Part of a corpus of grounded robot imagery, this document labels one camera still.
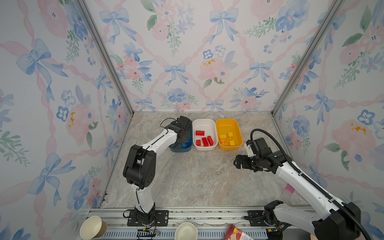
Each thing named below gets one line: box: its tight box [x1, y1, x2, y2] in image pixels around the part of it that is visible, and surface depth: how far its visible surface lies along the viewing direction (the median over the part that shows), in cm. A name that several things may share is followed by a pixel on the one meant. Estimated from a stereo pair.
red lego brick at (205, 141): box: [202, 137, 209, 147], surface depth 102 cm
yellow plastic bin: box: [215, 118, 243, 151], surface depth 105 cm
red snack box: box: [223, 224, 254, 240], surface depth 68 cm
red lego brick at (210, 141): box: [207, 135, 214, 146], surface depth 103 cm
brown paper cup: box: [79, 215, 108, 240], surface depth 68 cm
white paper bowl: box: [174, 222, 198, 240], surface depth 71 cm
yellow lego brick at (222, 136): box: [219, 134, 227, 140], surface depth 105 cm
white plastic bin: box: [192, 118, 218, 151], surface depth 105 cm
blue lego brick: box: [181, 137, 192, 148], surface depth 100 cm
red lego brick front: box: [195, 130, 205, 136], surface depth 108 cm
